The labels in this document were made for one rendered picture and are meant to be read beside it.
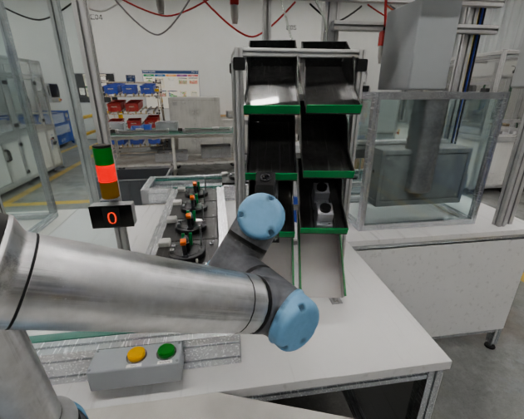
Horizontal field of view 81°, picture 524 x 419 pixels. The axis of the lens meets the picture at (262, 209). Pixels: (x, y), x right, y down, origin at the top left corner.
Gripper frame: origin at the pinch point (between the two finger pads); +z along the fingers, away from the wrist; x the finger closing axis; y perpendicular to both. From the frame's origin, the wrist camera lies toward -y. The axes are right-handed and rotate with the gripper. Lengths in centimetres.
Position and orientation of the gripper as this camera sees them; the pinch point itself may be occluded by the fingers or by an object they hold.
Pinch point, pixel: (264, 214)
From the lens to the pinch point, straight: 83.4
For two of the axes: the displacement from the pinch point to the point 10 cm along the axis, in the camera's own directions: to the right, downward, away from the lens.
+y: -0.1, 10.0, -0.7
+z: 0.3, 0.7, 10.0
